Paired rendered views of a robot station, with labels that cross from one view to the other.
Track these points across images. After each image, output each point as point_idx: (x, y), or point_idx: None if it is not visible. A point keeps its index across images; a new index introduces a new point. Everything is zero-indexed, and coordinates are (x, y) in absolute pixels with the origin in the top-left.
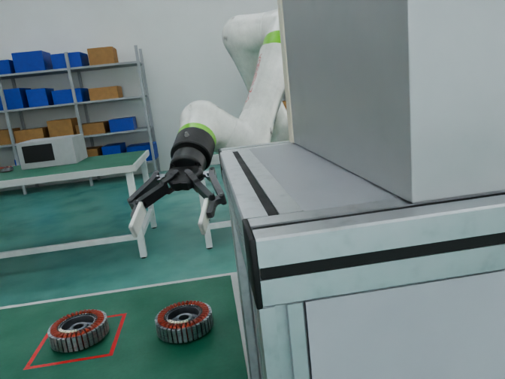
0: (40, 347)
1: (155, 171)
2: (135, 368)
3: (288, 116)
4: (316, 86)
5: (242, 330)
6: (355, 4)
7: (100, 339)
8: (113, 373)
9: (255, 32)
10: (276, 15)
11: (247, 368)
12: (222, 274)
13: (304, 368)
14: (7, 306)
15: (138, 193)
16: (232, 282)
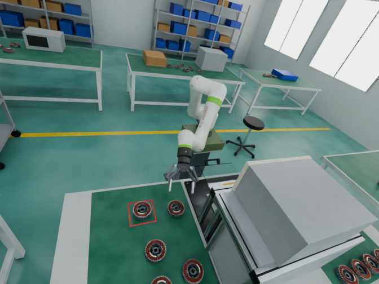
0: (129, 215)
1: (173, 163)
2: (166, 227)
3: (234, 185)
4: (255, 207)
5: (192, 212)
6: (282, 229)
7: (150, 214)
8: (160, 229)
9: (206, 90)
10: (216, 88)
11: (198, 229)
12: (177, 180)
13: None
14: (101, 189)
15: (169, 174)
16: (182, 185)
